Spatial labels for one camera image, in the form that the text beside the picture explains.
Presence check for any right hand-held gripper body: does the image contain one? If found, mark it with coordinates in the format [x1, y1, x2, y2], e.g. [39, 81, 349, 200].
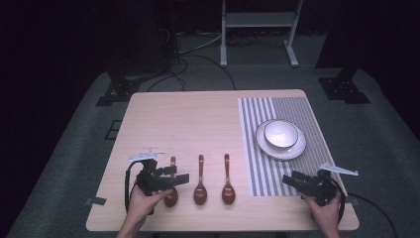
[305, 161, 360, 207]

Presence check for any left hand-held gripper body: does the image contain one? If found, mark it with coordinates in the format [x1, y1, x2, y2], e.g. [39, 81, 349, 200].
[128, 150, 173, 197]

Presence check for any reddish-brown wooden spoon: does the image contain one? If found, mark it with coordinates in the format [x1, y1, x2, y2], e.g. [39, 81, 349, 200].
[163, 156, 179, 208]
[193, 154, 208, 206]
[221, 153, 237, 205]

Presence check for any person's right hand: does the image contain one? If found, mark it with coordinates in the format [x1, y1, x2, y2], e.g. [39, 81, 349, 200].
[301, 190, 342, 230]

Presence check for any person's left hand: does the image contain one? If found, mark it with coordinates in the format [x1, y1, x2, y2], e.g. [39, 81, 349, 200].
[126, 184, 173, 228]

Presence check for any white plate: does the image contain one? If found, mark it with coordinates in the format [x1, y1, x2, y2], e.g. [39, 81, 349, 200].
[255, 118, 307, 162]

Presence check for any white bowl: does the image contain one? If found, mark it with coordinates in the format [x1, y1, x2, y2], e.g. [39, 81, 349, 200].
[263, 119, 300, 150]

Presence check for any grey white striped placemat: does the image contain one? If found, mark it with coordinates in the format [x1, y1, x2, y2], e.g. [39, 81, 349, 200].
[237, 96, 348, 198]

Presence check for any black stand with base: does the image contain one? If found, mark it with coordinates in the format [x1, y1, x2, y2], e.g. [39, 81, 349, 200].
[95, 67, 144, 108]
[315, 62, 371, 105]

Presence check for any white metal stand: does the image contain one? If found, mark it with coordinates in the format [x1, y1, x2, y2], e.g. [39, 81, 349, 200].
[219, 0, 304, 68]

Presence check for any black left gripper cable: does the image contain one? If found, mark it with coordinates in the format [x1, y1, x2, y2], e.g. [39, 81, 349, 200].
[124, 160, 144, 214]

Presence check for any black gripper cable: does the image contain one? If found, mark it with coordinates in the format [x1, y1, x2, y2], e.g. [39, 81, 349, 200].
[124, 160, 144, 214]
[330, 177, 399, 238]

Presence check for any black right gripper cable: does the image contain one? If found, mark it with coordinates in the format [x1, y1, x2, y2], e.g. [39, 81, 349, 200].
[330, 177, 399, 238]

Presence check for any black floor cable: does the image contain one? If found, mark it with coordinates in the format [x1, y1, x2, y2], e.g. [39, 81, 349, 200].
[146, 53, 238, 92]

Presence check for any white floor cable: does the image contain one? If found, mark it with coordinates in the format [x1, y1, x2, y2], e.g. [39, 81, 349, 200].
[177, 32, 223, 56]

